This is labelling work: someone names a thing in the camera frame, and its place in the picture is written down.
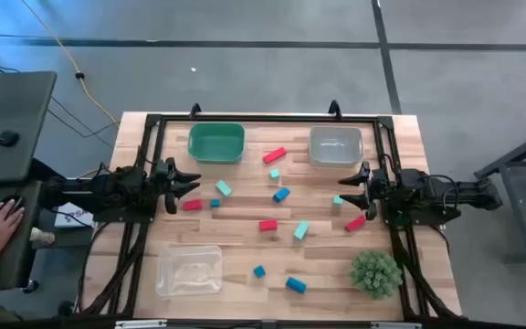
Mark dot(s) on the blue block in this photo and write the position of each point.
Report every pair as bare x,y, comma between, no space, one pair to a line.
281,195
296,284

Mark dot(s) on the white printed box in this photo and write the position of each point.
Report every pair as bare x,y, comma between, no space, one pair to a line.
69,217

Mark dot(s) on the small artificial green plant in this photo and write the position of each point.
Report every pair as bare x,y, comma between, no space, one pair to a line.
376,274

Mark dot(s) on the long teal block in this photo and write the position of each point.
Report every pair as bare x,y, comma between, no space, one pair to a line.
301,230

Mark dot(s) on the black aluminium table frame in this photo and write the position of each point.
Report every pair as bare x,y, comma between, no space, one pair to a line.
281,118

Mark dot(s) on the small teal cube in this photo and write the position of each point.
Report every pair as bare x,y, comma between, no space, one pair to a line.
338,200
275,173

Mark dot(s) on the small beige object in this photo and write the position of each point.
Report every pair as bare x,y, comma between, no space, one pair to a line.
41,236

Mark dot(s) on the black frame clamp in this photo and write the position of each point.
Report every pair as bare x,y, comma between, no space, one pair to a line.
194,110
334,109

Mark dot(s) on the green plastic bin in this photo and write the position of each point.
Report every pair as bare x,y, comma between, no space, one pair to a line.
217,144

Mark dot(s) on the black caster wheel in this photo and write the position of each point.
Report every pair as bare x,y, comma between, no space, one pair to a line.
30,286

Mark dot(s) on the black metal cart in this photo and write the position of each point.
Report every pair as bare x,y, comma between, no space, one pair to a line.
509,160

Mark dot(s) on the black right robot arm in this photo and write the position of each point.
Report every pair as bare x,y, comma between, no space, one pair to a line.
450,192

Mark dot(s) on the silver metal bracket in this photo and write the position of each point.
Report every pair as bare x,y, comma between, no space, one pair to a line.
395,325
139,324

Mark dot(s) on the small black puck device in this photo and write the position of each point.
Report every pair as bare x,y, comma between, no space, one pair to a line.
7,138

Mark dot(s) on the clear plastic bin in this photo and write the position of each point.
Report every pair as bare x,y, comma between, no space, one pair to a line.
190,272

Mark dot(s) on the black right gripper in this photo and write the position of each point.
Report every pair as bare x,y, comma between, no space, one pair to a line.
381,192

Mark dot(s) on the grey desk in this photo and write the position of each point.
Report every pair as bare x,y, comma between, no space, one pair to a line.
12,114

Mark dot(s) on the grey plastic bin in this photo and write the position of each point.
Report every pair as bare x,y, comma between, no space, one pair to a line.
336,146

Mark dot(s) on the long red block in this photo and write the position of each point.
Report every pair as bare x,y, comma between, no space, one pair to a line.
274,155

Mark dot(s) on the small blue cube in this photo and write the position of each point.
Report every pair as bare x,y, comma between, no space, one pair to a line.
215,203

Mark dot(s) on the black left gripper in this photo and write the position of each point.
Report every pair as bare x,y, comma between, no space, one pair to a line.
165,183

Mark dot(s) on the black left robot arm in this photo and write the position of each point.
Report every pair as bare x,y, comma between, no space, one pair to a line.
108,192

